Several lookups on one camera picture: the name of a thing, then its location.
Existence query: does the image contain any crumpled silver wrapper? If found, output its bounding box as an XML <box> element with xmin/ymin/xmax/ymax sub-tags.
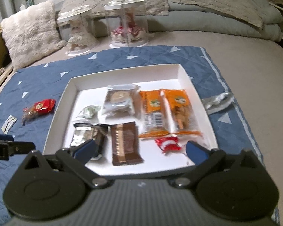
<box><xmin>200</xmin><ymin>92</ymin><xmax>234</xmax><ymax>115</ymax></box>

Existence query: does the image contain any red nut snack packet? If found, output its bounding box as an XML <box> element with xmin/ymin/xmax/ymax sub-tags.
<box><xmin>22</xmin><ymin>99</ymin><xmax>56</xmax><ymax>126</ymax></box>

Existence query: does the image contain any small white packet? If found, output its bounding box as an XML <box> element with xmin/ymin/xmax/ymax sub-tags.
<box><xmin>1</xmin><ymin>115</ymin><xmax>17</xmax><ymax>134</ymax></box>

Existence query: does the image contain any white cardboard tray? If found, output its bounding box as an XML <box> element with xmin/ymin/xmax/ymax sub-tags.
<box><xmin>42</xmin><ymin>63</ymin><xmax>218</xmax><ymax>177</ymax></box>

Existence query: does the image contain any orange snack packet with barcode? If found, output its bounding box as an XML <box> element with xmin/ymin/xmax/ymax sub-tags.
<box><xmin>139</xmin><ymin>90</ymin><xmax>170</xmax><ymax>139</ymax></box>

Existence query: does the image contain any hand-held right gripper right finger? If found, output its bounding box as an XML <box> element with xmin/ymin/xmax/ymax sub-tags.
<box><xmin>171</xmin><ymin>141</ymin><xmax>266</xmax><ymax>188</ymax></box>

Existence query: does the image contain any small red candy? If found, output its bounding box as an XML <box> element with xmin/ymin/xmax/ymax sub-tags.
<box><xmin>155</xmin><ymin>135</ymin><xmax>182</xmax><ymax>155</ymax></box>

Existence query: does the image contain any small green and white wrapper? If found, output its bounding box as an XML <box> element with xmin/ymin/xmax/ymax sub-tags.
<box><xmin>76</xmin><ymin>105</ymin><xmax>101</xmax><ymax>121</ymax></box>

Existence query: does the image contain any brown chocolate bar packet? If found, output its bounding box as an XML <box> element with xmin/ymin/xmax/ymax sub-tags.
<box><xmin>109</xmin><ymin>121</ymin><xmax>144</xmax><ymax>166</ymax></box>

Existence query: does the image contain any blue quilted mat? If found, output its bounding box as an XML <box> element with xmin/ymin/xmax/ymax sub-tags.
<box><xmin>0</xmin><ymin>45</ymin><xmax>281</xmax><ymax>226</ymax></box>

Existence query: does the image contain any clear cylindrical display case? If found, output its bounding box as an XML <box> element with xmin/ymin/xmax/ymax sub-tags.
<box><xmin>104</xmin><ymin>0</ymin><xmax>149</xmax><ymax>49</ymax></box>
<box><xmin>57</xmin><ymin>5</ymin><xmax>100</xmax><ymax>56</ymax></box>

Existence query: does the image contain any grey-green duvet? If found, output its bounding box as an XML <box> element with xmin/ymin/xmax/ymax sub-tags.
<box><xmin>92</xmin><ymin>0</ymin><xmax>283</xmax><ymax>43</ymax></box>

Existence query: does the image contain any black and silver packet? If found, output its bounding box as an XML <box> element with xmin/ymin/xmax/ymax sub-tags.
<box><xmin>71</xmin><ymin>122</ymin><xmax>109</xmax><ymax>157</ymax></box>

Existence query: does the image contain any clear cookie packet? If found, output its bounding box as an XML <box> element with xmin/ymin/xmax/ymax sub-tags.
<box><xmin>101</xmin><ymin>84</ymin><xmax>141</xmax><ymax>118</ymax></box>

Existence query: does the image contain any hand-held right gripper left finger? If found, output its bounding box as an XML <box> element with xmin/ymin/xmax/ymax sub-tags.
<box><xmin>20</xmin><ymin>139</ymin><xmax>109</xmax><ymax>189</ymax></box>

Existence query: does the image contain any red doll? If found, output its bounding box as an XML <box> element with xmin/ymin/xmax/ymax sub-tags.
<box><xmin>110</xmin><ymin>13</ymin><xmax>144</xmax><ymax>43</ymax></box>

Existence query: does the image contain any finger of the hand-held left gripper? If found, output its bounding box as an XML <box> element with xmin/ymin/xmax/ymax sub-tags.
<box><xmin>0</xmin><ymin>133</ymin><xmax>15</xmax><ymax>144</ymax></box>
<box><xmin>7</xmin><ymin>141</ymin><xmax>36</xmax><ymax>157</ymax></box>

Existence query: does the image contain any white doll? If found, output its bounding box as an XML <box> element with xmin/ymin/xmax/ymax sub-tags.
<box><xmin>66</xmin><ymin>19</ymin><xmax>90</xmax><ymax>52</ymax></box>

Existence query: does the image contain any fluffy cream pillow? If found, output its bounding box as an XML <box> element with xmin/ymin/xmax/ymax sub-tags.
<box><xmin>0</xmin><ymin>0</ymin><xmax>66</xmax><ymax>70</ymax></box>

